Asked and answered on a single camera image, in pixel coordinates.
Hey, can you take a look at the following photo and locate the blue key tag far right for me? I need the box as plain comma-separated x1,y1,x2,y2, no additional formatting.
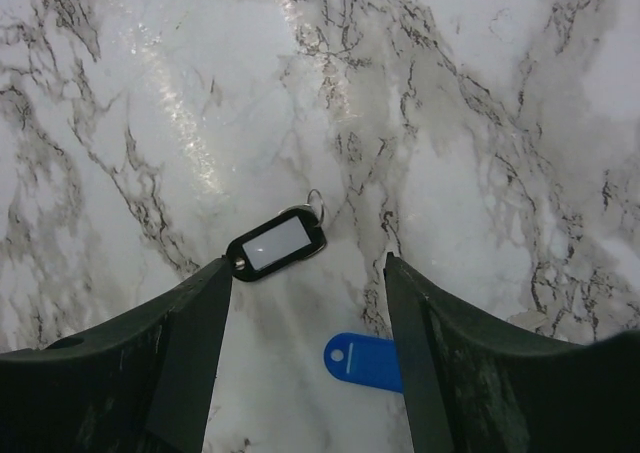
323,332,403,393

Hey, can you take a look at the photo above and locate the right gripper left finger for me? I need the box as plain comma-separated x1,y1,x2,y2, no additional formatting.
1,258,232,452

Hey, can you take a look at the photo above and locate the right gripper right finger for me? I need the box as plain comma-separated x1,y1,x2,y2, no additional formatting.
384,255,639,452

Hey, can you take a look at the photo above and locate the black clear key tag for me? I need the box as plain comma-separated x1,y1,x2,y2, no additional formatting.
225,189,327,283

